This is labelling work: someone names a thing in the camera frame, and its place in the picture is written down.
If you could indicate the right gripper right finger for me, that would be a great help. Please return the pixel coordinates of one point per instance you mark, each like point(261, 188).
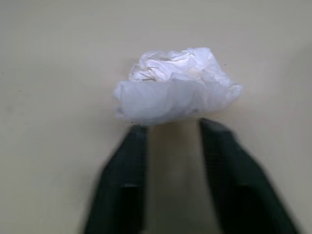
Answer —
point(239, 190)

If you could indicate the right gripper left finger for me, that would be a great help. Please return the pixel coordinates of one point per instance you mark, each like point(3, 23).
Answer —
point(122, 190)

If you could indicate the white tissue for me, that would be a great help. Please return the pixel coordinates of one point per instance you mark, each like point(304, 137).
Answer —
point(175, 92)

